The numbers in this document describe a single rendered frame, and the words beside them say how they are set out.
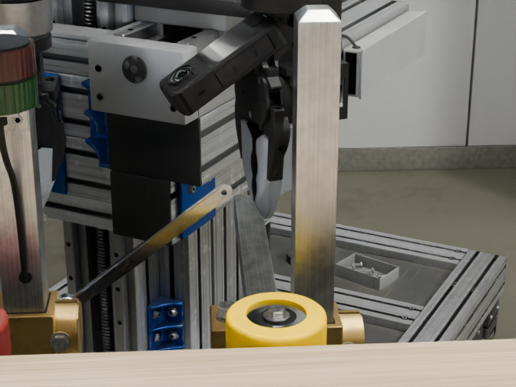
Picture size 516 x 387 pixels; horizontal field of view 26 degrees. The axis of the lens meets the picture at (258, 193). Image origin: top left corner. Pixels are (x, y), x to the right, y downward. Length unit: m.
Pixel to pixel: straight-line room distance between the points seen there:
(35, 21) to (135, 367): 0.51
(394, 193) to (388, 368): 2.76
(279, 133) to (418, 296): 1.52
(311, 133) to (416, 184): 2.75
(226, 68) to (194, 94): 0.03
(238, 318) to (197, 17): 0.61
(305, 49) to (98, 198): 0.75
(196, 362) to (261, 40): 0.29
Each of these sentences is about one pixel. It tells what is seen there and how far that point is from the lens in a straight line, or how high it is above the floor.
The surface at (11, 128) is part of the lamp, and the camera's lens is 0.92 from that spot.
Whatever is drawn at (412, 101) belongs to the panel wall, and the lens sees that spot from 3.71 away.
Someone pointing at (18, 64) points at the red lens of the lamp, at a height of 1.10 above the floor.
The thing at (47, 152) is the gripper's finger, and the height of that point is 0.90.
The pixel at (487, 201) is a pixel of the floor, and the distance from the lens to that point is 3.56.
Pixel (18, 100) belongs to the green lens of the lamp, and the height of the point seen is 1.08.
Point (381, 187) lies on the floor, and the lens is 3.62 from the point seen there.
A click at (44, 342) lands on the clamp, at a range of 0.99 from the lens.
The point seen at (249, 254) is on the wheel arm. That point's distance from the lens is 1.14.
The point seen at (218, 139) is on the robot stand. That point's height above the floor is 0.86.
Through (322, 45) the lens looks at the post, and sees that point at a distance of 0.90.
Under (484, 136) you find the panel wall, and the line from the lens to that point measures 3.80.
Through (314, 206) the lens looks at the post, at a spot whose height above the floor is 0.96.
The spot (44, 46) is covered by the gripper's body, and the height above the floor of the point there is 1.02.
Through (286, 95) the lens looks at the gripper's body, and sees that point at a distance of 0.98.
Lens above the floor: 1.32
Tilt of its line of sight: 22 degrees down
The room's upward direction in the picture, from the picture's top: straight up
